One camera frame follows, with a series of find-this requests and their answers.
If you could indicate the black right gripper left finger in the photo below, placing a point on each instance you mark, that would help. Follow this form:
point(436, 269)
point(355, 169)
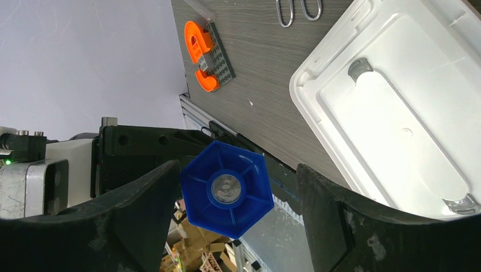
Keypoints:
point(122, 230)

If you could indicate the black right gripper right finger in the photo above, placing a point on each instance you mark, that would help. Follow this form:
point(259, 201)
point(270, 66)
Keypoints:
point(347, 231)

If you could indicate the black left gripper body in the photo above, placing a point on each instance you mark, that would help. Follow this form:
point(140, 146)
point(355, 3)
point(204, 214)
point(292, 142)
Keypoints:
point(122, 154)

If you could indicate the grey brick plate orange piece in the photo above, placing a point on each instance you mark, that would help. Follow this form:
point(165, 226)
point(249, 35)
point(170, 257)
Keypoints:
point(206, 50)

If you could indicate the white plastic bin lid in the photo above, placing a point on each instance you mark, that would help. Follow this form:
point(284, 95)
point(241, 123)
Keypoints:
point(392, 93)

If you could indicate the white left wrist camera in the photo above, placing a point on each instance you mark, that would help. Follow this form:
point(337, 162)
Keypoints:
point(41, 176)

